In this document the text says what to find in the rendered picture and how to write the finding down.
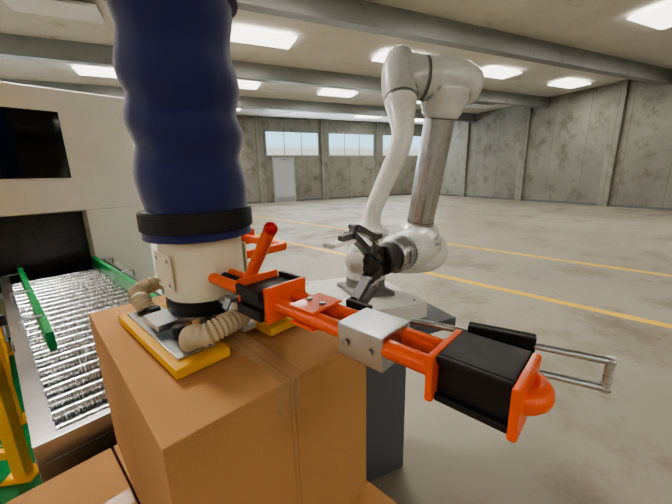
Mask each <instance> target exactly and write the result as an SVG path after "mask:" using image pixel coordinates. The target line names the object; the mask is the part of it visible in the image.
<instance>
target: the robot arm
mask: <svg viewBox="0 0 672 504"><path fill-rule="evenodd" d="M483 84H484V74H483V71H482V70H481V68H480V67H479V66H478V65H477V64H475V63H474V62H472V61H470V60H468V59H465V58H462V57H457V56H451V55H443V54H434V55H428V54H421V53H416V52H413V50H412V49H411V48H409V47H408V46H406V45H397V46H394V47H393V48H391V49H390V50H389V52H388V54H387V56H386V59H385V62H384V65H383V68H382V74H381V89H382V95H383V100H384V105H385V109H386V112H387V115H388V118H389V122H390V126H391V132H392V136H391V143H390V146H389V149H388V152H387V155H386V157H385V160H384V162H383V165H382V167H381V169H380V172H379V174H378V176H377V179H376V181H375V184H374V186H373V188H372V191H371V193H370V196H369V198H368V201H367V203H366V206H365V209H364V214H363V219H362V223H359V224H352V223H350V224H349V225H348V228H349V232H344V234H341V235H339V236H338V240H335V241H331V242H327V243H323V247H326V248H331V249H335V248H339V247H343V246H346V245H348V246H347V252H346V255H345V263H346V271H347V275H346V281H343V282H337V287H339V288H341V289H342V290H344V291H345V292H346V293H347V294H349V295H350V296H351V297H350V299H354V300H357V301H360V302H363V303H367V304H368V303H369V302H370V300H371V299H372V298H373V297H380V296H394V295H395V291H394V290H391V289H389V288H387V287H386V286H385V275H388V274H390V273H394V274H397V273H405V274H412V273H424V272H429V271H432V270H435V269H437V268H439V267H441V266H442V265H443V264H444V262H445V261H446V259H447V255H448V249H447V245H446V242H445V240H444V239H443V238H442V237H441V236H440V235H439V229H438V227H437V225H436V224H435V223H434V219H435V214H436V209H437V205H438V200H439V195H440V190H441V185H442V180H443V176H444V171H445V166H446V162H447V158H448V153H449V148H450V143H451V138H452V134H453V129H454V124H455V119H458V118H459V116H460V115H461V113H462V111H463V110H464V108H465V106H466V105H469V104H471V103H472V102H474V101H475V100H476V99H477V98H478V96H479V94H480V93H481V91H482V88H483ZM417 101H420V102H421V108H422V114H423V116H425V117H424V123H423V129H422V135H421V141H420V147H419V153H418V159H417V165H416V171H415V176H414V182H413V188H412V194H411V200H410V206H409V212H408V218H407V219H406V220H405V221H403V222H402V223H401V224H400V227H399V229H398V231H397V233H396V234H393V235H392V234H388V229H387V228H386V227H385V226H384V225H382V224H381V213H382V210H383V207H384V205H385V202H386V200H387V198H388V196H389V194H390V192H391V190H392V188H393V186H394V184H395V182H396V180H397V178H398V176H399V174H400V172H401V169H402V167H403V165H404V163H405V161H406V159H407V156H408V154H409V151H410V148H411V144H412V140H413V134H414V124H415V111H416V103H417Z"/></svg>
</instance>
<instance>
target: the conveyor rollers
mask: <svg viewBox="0 0 672 504"><path fill-rule="evenodd" d="M29 282H30V284H31V286H32V288H33V290H34V292H35V294H36V296H37V298H38V300H39V302H40V304H41V306H42V308H43V310H44V312H45V314H46V316H47V318H48V320H49V322H50V324H51V326H52V328H53V330H54V333H55V337H56V341H57V345H58V348H56V349H53V350H49V348H48V346H47V343H46V341H45V338H44V336H43V334H42V331H41V329H40V326H39V324H38V321H37V319H32V320H28V321H24V322H23V324H24V326H25V327H24V329H26V334H27V335H28V338H27V339H28V340H29V342H30V344H29V345H30V346H31V348H32V350H31V352H32V353H33V355H34V358H33V359H34V360H35V361H36V364H37V365H36V368H38V371H39V374H38V375H39V377H41V381H42V383H41V385H42V386H43V387H44V390H45V394H44V395H45V396H46V397H47V400H48V403H49V405H48V408H50V410H51V413H52V416H53V418H52V421H54V423H55V426H56V429H57V431H58V430H60V429H62V428H65V427H67V426H69V425H71V424H73V423H76V422H78V421H80V420H82V419H84V418H87V417H89V416H91V415H93V414H95V413H98V412H100V411H102V410H104V409H107V408H109V404H108V399H107V395H106V390H105V386H104V381H103V377H102V372H101V368H100V363H99V359H98V354H97V350H96V345H95V341H94V336H93V332H92V327H91V323H90V318H89V314H90V313H94V312H98V311H102V310H106V309H110V308H114V307H118V306H122V305H126V304H130V303H131V302H130V300H129V298H128V291H127V290H126V289H124V288H123V287H122V286H120V285H119V284H118V283H116V282H115V281H114V280H112V279H111V278H109V277H108V276H107V275H105V274H104V273H103V272H101V271H100V270H99V269H97V268H95V269H90V270H84V271H79V272H74V273H68V274H63V275H57V276H52V277H47V278H41V279H36V280H31V281H29ZM14 296H15V297H16V298H15V299H16V300H17V303H18V305H17V306H18V307H19V311H20V315H21V316H22V317H21V319H25V318H29V317H33V316H35V314H34V312H33V309H32V307H31V304H30V302H29V299H28V297H27V295H26V292H25V293H20V294H15V295H14Z"/></svg>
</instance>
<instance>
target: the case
mask: <svg viewBox="0 0 672 504"><path fill-rule="evenodd" d="M131 311H135V307H133V305H132V304H131V303H130V304H126V305H122V306H118V307H114V308H110V309H106V310H102V311H98V312H94V313H90V314H89V318H90V323H91V327H92V332H93V336H94V341H95V345H96V350H97V354H98V359H99V363H100V368H101V372H102V377H103V381H104V386H105V390H106V395H107V399H108V404H109V408H110V413H111V417H112V422H113V427H114V431H115V436H116V440H117V443H118V446H119V449H120V451H121V454H122V457H123V459H124V462H125V464H126V467H127V470H128V472H129V475H130V478H131V480H132V483H133V485H134V488H135V491H136V493H137V496H138V498H139V501H140V504H351V503H352V502H353V501H354V500H355V499H356V498H357V497H358V495H359V494H360V493H361V492H362V491H363V490H364V489H365V488H366V365H363V364H361V363H359V362H357V361H355V360H353V359H351V358H349V357H346V356H344V355H342V354H340V353H339V352H338V337H335V336H333V335H331V334H328V333H326V332H324V331H321V330H317V331H315V332H311V331H308V330H306V329H304V328H302V327H299V326H297V325H296V326H294V327H291V328H289V329H287V330H285V331H283V332H281V333H278V334H276V335H274V336H269V335H267V334H265V333H263V332H261V331H259V330H257V329H255V328H253V329H251V330H249V331H246V332H243V331H241V330H237V331H236V332H233V334H229V335H228V336H225V337H224V339H220V340H219V341H221V342H222V343H224V344H225V345H227V346H228V347H229V348H230V356H229V357H226V358H224V359H222V360H220V361H218V362H216V363H213V364H211V365H209V366H207V367H205V368H203V369H200V370H198V371H196V372H194V373H192V374H190V375H187V376H185V377H183V378H181V379H176V378H175V377H174V376H173V375H172V374H171V373H170V372H169V371H168V370H167V369H166V368H165V367H164V366H163V365H162V364H161V363H160V362H159V361H158V360H157V359H156V358H155V357H154V356H153V355H152V354H151V353H150V352H149V351H148V350H147V349H146V348H145V347H144V346H143V345H142V344H141V343H140V342H139V341H138V340H137V339H136V338H135V337H134V336H133V335H132V334H131V333H130V332H129V331H128V330H127V329H126V328H125V327H124V326H123V325H122V324H121V323H120V322H119V320H118V316H119V315H121V314H124V313H128V312H131Z"/></svg>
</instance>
